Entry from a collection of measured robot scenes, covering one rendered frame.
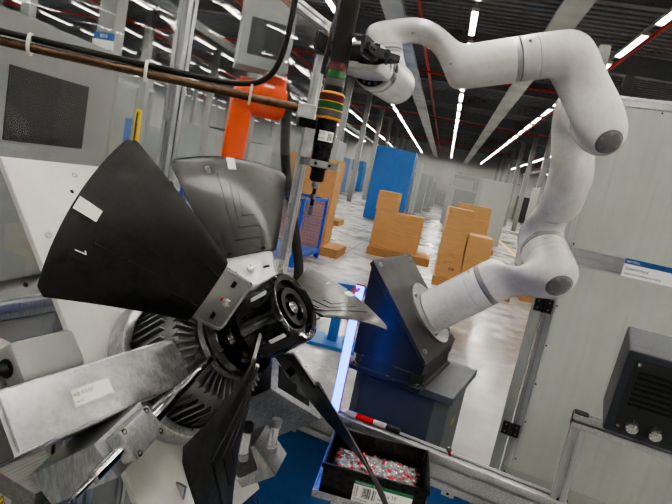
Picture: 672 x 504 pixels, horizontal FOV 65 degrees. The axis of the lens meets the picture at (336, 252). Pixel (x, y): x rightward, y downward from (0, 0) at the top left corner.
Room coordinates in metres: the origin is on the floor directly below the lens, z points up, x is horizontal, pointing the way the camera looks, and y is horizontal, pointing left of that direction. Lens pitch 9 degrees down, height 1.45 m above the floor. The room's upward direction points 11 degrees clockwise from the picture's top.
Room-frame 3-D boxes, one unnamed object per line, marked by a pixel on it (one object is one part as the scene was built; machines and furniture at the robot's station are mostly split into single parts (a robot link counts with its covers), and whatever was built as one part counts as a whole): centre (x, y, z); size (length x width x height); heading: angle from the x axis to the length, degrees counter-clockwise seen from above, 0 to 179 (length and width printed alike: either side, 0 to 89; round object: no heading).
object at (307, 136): (0.93, 0.07, 1.49); 0.09 x 0.07 x 0.10; 102
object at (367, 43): (0.93, 0.00, 1.65); 0.07 x 0.03 x 0.03; 158
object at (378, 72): (1.03, 0.02, 1.65); 0.11 x 0.10 x 0.07; 158
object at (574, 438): (1.06, -0.57, 0.96); 0.03 x 0.03 x 0.20; 67
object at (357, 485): (1.05, -0.17, 0.85); 0.22 x 0.17 x 0.07; 83
